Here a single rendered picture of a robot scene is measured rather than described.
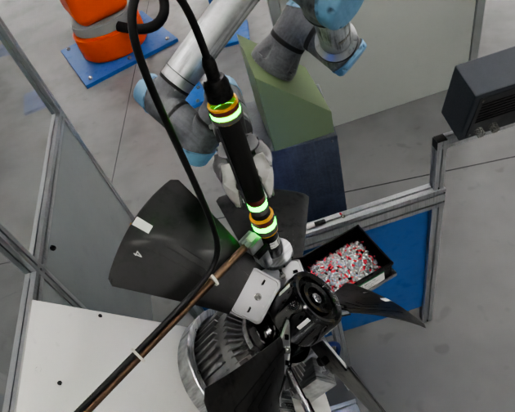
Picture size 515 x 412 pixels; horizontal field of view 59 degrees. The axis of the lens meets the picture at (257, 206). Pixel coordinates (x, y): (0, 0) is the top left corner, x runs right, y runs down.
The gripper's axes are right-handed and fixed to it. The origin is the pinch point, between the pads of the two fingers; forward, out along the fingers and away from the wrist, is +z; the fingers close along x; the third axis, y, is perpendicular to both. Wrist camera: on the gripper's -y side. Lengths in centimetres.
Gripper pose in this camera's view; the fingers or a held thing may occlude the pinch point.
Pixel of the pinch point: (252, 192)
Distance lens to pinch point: 71.6
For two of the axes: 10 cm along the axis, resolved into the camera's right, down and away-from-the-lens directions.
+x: -9.5, 3.1, 0.1
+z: 2.1, 6.9, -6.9
